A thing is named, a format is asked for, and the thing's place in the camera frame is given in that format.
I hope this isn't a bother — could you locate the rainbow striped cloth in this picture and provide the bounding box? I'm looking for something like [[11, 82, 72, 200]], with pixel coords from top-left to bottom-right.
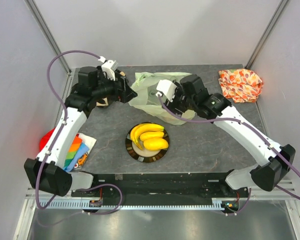
[[38, 127, 98, 173]]

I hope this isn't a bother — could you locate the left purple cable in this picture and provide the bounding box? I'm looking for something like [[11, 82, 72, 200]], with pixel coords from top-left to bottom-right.
[[34, 49, 123, 227]]

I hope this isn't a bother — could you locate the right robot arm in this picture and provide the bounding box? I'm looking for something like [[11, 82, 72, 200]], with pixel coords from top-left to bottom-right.
[[156, 74, 296, 197]]

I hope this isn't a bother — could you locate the black rimmed ceramic plate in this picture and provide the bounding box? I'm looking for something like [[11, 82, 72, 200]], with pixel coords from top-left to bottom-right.
[[125, 122, 170, 163]]

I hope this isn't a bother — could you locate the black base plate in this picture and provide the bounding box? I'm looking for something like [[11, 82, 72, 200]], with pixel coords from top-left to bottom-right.
[[71, 172, 250, 200]]

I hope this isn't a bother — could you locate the smooth yellow fake mango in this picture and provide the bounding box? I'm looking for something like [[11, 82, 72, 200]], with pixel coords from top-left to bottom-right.
[[143, 138, 169, 151]]

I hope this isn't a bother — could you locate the grey slotted cable duct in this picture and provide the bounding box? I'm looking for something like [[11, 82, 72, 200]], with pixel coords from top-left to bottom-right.
[[47, 198, 239, 211]]

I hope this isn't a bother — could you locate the black floral patterned cloth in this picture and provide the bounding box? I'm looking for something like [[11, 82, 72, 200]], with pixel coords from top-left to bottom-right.
[[94, 69, 127, 108]]

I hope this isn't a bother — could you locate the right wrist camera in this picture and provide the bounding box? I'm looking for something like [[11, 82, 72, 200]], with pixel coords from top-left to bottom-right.
[[155, 79, 177, 103]]

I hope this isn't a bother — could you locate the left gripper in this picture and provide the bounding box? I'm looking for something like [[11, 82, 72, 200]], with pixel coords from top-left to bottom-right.
[[91, 71, 137, 103]]

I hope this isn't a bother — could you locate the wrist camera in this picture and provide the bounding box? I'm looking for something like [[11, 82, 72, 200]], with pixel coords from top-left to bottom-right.
[[98, 56, 118, 81], [155, 79, 177, 103]]

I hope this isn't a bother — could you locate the pale green plastic bag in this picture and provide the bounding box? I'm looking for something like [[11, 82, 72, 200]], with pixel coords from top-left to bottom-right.
[[128, 71, 197, 126]]

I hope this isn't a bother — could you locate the yellow fake banana bunch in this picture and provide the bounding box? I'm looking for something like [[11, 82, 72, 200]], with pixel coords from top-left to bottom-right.
[[130, 123, 165, 150]]

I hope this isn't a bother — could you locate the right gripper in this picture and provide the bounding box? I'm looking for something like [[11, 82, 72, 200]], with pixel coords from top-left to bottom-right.
[[161, 81, 196, 118]]

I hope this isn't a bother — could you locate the wrinkled yellow fake fruit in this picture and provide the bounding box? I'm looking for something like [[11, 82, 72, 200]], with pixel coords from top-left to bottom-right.
[[139, 131, 165, 142]]

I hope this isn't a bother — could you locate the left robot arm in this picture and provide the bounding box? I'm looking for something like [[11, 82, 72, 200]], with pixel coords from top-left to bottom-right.
[[24, 66, 137, 197]]

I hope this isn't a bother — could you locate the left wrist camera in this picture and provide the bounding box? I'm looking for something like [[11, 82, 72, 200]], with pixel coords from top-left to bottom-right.
[[98, 56, 118, 81]]

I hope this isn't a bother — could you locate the orange floral cloth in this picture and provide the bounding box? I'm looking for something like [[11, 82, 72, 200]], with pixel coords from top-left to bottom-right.
[[218, 68, 264, 103]]

